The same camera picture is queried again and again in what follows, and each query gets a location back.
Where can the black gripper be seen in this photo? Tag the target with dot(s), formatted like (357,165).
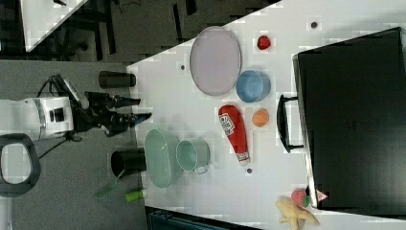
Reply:
(100,114)

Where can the red plush ketchup bottle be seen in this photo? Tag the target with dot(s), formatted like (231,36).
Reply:
(232,123)

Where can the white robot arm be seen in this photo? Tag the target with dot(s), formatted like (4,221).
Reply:
(30,120)

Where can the mint green oval strainer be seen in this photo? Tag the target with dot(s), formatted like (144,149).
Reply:
(160,151)

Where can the black cylinder upper table leg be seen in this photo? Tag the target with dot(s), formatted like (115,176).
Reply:
(109,79)

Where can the black cylinder table leg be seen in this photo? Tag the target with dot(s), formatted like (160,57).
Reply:
(127,162)
(109,79)

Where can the black cylinder lower table leg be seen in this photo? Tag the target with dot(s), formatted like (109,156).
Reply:
(127,162)

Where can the mint green metal cup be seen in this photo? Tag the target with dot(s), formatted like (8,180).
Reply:
(193,155)

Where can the green marker pen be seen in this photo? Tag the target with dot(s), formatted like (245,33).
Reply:
(132,196)

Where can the large grey oval plate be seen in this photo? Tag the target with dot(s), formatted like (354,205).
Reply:
(215,61)

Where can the dark teal crate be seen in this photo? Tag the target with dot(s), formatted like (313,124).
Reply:
(160,219)

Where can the white side table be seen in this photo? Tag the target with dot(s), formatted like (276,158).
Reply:
(41,17)

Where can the blue bowl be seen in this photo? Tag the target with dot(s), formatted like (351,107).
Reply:
(253,86)

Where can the orange plush fruit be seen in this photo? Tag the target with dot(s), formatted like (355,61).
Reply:
(260,118)

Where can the red plush strawberry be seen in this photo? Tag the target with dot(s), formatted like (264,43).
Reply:
(264,42)

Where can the pink plush strawberry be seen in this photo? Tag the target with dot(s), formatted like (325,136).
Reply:
(300,197)

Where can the yellow plush banana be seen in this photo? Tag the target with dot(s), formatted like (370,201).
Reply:
(293,214)

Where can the black toaster oven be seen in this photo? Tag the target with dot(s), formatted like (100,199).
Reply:
(351,96)

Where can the black oven door handle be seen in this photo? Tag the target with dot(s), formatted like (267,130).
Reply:
(282,123)

